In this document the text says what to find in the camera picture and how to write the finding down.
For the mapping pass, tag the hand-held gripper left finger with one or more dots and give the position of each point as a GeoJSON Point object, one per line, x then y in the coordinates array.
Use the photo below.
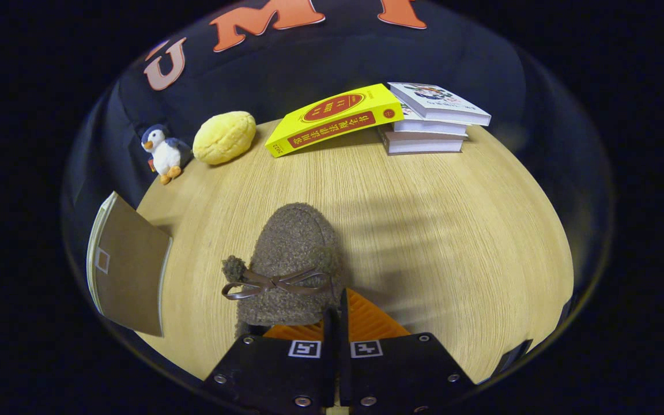
{"type": "Point", "coordinates": [268, 374]}

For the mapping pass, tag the brown fuzzy shoe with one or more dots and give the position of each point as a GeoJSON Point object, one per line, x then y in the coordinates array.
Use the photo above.
{"type": "Point", "coordinates": [291, 248]}

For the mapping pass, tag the white illustrated book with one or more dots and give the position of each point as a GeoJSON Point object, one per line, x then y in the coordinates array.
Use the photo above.
{"type": "Point", "coordinates": [441, 104]}

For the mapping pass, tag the yellow bun-shaped plush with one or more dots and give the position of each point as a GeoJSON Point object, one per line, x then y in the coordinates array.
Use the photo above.
{"type": "Point", "coordinates": [225, 138]}

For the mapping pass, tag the cream fabric storage box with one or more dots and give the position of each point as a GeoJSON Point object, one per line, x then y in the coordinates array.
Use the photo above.
{"type": "Point", "coordinates": [130, 265]}

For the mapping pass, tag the thin white book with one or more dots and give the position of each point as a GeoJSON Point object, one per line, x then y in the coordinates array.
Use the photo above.
{"type": "Point", "coordinates": [430, 128]}

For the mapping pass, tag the yellow book red label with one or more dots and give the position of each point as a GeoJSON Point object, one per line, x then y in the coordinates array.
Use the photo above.
{"type": "Point", "coordinates": [332, 118]}

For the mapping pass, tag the penguin plush toy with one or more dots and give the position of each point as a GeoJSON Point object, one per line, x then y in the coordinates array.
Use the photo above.
{"type": "Point", "coordinates": [165, 153]}

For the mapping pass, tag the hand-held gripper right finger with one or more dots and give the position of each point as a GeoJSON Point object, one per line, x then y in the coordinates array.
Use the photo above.
{"type": "Point", "coordinates": [401, 374]}

